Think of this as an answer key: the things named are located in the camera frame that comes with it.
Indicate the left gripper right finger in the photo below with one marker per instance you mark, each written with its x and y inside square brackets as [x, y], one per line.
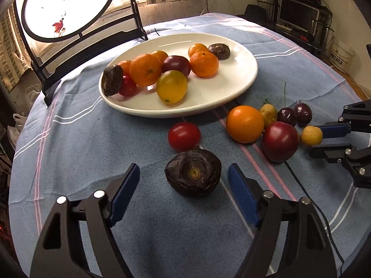
[307, 251]

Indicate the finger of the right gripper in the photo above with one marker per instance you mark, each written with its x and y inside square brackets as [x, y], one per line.
[335, 129]
[332, 153]

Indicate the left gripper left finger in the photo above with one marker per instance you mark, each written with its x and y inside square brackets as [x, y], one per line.
[60, 251]

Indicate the yellow loquat fruit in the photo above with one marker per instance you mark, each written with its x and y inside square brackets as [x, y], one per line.
[311, 136]

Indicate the dark red cherry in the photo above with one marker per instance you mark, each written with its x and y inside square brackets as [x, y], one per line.
[286, 114]
[304, 114]

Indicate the white plastic bucket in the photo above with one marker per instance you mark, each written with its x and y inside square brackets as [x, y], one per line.
[340, 55]

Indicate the small yellow loquat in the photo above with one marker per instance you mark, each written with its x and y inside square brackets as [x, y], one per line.
[269, 113]

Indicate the large orange on table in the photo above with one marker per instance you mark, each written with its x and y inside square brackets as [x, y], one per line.
[244, 124]

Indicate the blue striped tablecloth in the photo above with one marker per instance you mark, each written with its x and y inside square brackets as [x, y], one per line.
[78, 144]

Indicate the white ceramic plate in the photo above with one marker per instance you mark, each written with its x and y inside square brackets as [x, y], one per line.
[235, 75]

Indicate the computer monitor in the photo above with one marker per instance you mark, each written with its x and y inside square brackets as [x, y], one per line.
[299, 15]

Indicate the plastic bags pile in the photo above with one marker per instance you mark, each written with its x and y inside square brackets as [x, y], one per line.
[23, 108]

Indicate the dark water chestnut right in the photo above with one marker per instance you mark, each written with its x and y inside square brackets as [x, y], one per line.
[220, 50]

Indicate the black hat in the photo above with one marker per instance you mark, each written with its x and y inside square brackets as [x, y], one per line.
[255, 14]

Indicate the orange mandarin right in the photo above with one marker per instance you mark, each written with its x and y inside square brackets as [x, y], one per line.
[204, 64]

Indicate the red cherry tomato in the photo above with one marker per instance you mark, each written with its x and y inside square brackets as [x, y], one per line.
[184, 136]

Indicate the small orange behind finger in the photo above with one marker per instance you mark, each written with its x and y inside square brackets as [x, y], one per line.
[196, 48]

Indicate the red tomato in plate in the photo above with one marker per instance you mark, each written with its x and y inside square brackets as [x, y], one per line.
[128, 87]

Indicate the yellow green tomato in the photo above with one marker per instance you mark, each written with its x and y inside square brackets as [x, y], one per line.
[171, 87]

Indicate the dark purple plum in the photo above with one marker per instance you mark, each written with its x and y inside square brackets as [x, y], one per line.
[178, 63]

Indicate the small orange mandarin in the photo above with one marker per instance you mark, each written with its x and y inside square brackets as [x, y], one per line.
[125, 66]

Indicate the large orange mandarin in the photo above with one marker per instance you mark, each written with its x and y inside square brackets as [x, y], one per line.
[145, 70]

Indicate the orange kumquat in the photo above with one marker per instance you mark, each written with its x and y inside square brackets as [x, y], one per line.
[160, 55]

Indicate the left patterned curtain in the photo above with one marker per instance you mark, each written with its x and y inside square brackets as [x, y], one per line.
[15, 60]

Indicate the round bird painting screen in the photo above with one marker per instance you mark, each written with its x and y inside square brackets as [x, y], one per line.
[50, 28]

